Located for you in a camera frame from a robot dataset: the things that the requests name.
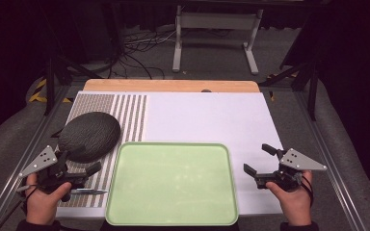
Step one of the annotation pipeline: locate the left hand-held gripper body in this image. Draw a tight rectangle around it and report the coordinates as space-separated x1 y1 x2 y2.
18 144 90 203

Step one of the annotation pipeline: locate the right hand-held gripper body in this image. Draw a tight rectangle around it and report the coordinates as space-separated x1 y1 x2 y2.
254 147 328 193

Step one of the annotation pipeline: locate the person's right hand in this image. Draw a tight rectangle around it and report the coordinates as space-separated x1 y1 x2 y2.
265 169 313 227

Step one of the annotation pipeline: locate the person's left hand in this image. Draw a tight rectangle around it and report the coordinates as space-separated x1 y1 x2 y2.
25 172 72 226

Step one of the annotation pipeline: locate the brown striped mat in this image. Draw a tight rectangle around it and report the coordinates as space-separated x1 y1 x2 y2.
57 93 149 209

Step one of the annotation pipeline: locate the yellow and black floor tape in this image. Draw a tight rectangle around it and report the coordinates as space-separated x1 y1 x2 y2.
28 78 74 104

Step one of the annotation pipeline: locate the white board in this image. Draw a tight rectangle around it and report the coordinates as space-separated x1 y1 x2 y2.
56 90 284 219

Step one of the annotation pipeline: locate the black tripod stand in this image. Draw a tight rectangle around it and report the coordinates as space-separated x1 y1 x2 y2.
42 56 104 116
258 59 320 122

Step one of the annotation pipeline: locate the light green plastic tray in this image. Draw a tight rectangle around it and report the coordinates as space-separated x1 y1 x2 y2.
104 141 240 227

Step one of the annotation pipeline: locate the wooden table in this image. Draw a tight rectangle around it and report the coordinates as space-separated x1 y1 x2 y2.
83 79 261 94

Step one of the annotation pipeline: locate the white metal stand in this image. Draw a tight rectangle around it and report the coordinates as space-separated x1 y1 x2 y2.
172 4 264 76

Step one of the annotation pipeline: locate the aluminium rail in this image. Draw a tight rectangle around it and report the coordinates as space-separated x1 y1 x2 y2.
293 90 367 231
0 84 71 231

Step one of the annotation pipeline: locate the black cable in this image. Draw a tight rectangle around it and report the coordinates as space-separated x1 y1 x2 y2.
0 184 40 231

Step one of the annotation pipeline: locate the bundle of floor cables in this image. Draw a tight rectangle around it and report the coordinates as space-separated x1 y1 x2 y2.
109 27 178 80

